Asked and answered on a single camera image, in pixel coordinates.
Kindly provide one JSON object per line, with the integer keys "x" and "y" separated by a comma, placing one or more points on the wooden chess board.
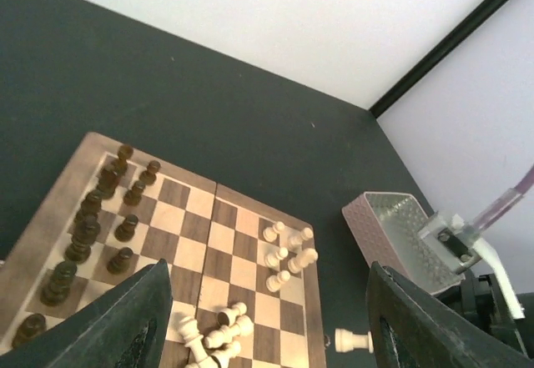
{"x": 211, "y": 238}

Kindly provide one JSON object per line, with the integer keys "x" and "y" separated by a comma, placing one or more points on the white pawn row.
{"x": 273, "y": 258}
{"x": 275, "y": 282}

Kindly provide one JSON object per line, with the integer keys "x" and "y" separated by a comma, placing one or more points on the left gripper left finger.
{"x": 125, "y": 327}

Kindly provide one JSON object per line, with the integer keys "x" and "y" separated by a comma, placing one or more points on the right metal tray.
{"x": 385, "y": 226}

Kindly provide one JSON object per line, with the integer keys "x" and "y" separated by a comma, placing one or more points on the white knight standing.
{"x": 302, "y": 260}

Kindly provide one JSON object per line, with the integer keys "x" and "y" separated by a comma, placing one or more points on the white rook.
{"x": 296, "y": 239}

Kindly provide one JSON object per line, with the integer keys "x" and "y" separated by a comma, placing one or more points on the dark pawn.
{"x": 149, "y": 175}
{"x": 126, "y": 230}
{"x": 120, "y": 262}
{"x": 133, "y": 196}

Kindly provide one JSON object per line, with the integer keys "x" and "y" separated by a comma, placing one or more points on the white piece off board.
{"x": 346, "y": 341}

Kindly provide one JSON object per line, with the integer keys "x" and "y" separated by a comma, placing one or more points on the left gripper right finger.
{"x": 468, "y": 325}

